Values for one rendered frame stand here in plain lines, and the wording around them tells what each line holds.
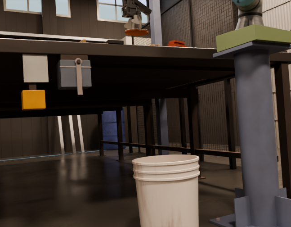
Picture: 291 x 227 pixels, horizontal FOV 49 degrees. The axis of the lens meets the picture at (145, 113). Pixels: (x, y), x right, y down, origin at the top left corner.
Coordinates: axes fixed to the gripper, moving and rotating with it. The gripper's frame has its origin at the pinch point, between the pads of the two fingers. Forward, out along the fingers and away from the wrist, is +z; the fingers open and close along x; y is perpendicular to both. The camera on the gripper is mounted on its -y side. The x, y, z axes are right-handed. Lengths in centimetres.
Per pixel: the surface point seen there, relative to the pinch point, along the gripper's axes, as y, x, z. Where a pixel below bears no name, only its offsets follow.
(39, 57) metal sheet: 57, 20, 20
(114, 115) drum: -175, -477, 50
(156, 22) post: -113, -169, -61
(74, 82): 44, 24, 31
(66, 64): 47, 23, 23
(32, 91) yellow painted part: 62, 23, 34
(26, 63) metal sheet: 63, 20, 22
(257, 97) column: -36, 52, 42
